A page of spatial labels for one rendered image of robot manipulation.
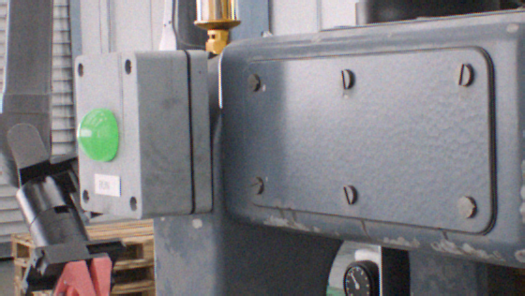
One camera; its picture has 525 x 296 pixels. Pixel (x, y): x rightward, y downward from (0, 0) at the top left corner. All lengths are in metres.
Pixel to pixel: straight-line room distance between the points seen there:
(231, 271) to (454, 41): 0.21
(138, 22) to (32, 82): 7.91
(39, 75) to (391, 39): 0.84
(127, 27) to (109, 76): 8.53
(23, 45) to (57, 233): 0.26
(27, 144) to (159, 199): 0.65
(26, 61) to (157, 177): 0.73
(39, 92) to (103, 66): 0.67
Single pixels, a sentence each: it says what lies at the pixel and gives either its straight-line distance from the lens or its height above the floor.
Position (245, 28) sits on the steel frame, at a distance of 9.19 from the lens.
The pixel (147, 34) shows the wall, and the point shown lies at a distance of 9.20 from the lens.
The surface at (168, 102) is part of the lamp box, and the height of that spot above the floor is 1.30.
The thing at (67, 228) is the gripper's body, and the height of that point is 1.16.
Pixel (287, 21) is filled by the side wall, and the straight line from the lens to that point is 9.26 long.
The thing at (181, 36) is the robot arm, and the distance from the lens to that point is 0.92.
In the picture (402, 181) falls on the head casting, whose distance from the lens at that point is 0.47.
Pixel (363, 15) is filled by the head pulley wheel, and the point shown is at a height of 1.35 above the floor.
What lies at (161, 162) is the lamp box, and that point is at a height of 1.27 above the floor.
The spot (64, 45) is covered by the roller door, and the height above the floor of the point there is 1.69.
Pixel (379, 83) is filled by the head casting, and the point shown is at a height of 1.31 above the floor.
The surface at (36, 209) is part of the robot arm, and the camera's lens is 1.18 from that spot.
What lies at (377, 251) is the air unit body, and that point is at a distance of 0.81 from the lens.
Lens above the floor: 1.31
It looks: 3 degrees down
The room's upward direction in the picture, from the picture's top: 2 degrees counter-clockwise
